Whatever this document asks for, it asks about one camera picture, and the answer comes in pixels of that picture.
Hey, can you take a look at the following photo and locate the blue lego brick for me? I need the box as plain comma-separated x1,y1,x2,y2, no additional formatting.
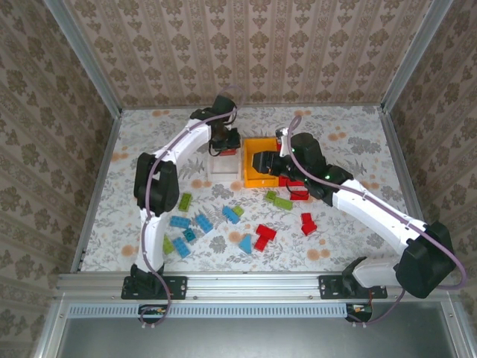
221,205,241,225
169,215,192,230
194,213,215,235
171,236,192,259

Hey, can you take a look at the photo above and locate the clear plastic container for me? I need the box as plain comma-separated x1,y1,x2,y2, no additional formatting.
207,148,242,183

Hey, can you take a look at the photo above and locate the yellow plastic container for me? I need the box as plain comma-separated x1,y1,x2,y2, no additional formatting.
241,136,281,189

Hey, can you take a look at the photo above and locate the floral table cover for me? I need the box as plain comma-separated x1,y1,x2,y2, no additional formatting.
80,106,422,273

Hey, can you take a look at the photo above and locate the grey metal shelf panel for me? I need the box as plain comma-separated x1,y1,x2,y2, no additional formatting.
33,301,477,358

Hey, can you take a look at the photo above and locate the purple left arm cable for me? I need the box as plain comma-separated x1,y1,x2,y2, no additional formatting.
139,84,245,331

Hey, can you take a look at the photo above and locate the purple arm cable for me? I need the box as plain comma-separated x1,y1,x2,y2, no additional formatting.
286,114,468,329
139,84,245,331

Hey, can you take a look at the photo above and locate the aluminium side rail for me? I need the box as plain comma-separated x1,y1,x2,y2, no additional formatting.
376,105,428,227
69,110,123,274

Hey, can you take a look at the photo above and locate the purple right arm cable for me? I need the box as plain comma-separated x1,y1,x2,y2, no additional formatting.
286,114,468,329

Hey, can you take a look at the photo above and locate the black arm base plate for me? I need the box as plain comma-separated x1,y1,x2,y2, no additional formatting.
121,274,188,301
318,274,388,301

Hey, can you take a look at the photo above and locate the long aluminium mounting rail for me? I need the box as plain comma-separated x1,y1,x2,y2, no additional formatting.
55,271,461,301

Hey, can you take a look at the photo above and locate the aluminium frame post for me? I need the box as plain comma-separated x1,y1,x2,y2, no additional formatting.
43,0,123,117
379,0,455,115

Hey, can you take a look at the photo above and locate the black cable port housing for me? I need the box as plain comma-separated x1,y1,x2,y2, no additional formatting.
344,302,373,324
138,304,169,325

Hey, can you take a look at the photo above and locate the white slotted cable duct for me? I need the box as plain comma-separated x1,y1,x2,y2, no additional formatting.
68,301,351,318

